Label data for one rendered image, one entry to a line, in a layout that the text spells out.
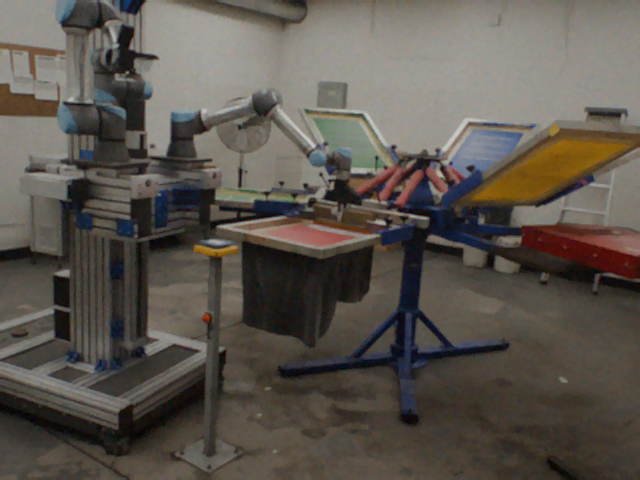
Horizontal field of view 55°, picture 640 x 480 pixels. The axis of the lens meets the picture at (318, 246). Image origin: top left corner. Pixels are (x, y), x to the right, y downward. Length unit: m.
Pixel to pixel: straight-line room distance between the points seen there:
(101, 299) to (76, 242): 0.30
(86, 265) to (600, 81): 5.27
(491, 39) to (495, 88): 0.52
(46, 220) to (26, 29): 3.30
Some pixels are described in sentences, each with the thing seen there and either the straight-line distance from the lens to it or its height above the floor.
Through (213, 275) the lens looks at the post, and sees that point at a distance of 2.58.
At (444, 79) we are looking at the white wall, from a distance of 7.38.
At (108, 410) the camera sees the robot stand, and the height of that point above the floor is 0.22.
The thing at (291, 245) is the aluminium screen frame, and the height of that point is 0.98.
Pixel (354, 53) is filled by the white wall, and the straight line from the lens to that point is 7.99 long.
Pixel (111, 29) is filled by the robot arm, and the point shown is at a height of 1.78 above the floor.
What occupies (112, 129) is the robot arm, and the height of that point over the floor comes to 1.39.
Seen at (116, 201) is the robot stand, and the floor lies 1.10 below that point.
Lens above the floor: 1.52
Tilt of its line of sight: 12 degrees down
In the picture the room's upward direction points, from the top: 4 degrees clockwise
